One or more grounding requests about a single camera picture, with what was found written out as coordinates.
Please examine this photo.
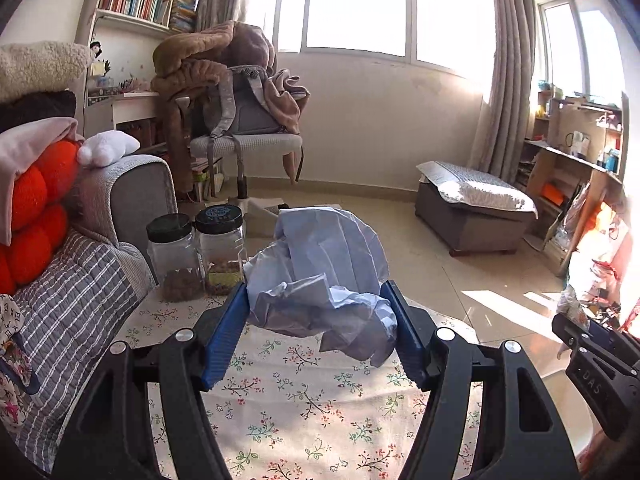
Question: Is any blue-white paper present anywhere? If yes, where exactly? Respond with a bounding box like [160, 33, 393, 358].
[244, 206, 398, 367]

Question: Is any floral patterned bag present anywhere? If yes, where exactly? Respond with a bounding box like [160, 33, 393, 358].
[0, 294, 40, 434]

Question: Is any grey striped quilted sofa cover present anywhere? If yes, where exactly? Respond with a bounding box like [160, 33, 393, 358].
[6, 230, 153, 472]

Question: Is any floral tablecloth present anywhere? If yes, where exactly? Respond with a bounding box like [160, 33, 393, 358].
[112, 284, 484, 480]

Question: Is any left black-lid plastic jar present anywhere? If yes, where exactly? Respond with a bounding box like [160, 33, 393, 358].
[146, 214, 204, 302]

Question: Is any black-lid plastic jar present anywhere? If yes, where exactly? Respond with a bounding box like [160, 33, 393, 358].
[194, 204, 246, 296]
[146, 214, 204, 302]

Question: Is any dark grey ottoman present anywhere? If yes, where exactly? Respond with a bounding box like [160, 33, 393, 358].
[416, 182, 536, 256]

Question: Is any wooden shelf unit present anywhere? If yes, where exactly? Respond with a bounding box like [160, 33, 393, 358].
[516, 91, 629, 278]

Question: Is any white quilted ottoman cover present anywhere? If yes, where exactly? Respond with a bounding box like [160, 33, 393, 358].
[416, 160, 538, 218]

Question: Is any right black-lid plastic jar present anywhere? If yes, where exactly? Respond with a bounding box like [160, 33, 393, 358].
[194, 204, 246, 296]

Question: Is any red knotted cushion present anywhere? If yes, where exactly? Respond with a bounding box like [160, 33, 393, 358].
[1, 139, 79, 295]

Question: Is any grey sofa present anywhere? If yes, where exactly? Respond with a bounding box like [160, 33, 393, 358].
[65, 155, 177, 304]

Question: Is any grey window curtain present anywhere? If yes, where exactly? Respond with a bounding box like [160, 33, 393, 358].
[468, 0, 537, 183]

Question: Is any white plush toy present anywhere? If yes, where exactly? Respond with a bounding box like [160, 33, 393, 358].
[76, 130, 140, 168]

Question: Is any white office chair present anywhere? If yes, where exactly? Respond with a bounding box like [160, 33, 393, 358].
[171, 94, 305, 201]

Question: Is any white desk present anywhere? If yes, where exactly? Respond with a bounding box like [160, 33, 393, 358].
[84, 92, 160, 138]

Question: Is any grey backpack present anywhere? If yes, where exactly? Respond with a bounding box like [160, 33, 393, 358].
[202, 65, 282, 198]

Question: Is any brown blanket on chair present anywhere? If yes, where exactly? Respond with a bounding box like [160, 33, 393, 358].
[151, 21, 309, 193]

